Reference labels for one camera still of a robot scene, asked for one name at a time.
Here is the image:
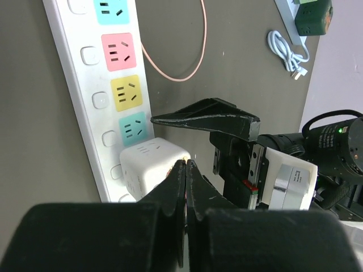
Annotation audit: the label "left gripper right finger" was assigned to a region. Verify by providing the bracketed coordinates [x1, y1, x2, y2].
[185, 160, 361, 271]

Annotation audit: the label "light green usb charger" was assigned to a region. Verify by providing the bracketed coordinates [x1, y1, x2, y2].
[292, 0, 315, 5]

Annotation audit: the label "white multicolour power strip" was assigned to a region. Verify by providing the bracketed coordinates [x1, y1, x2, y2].
[43, 1, 154, 202]

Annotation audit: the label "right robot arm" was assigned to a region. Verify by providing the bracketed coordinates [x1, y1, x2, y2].
[151, 98, 362, 222]

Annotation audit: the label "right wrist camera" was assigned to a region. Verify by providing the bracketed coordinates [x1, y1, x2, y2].
[261, 148, 318, 210]

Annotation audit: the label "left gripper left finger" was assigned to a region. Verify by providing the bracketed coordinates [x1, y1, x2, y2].
[1, 160, 186, 271]

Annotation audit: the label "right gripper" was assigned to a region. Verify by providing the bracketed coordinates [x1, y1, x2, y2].
[150, 97, 269, 210]

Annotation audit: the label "pink usb cable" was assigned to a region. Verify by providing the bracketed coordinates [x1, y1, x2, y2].
[140, 0, 208, 83]

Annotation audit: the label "white cube socket adapter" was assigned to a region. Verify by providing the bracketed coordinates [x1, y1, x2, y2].
[120, 138, 191, 201]

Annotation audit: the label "dark green cube adapter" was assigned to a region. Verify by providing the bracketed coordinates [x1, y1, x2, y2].
[294, 0, 334, 36]

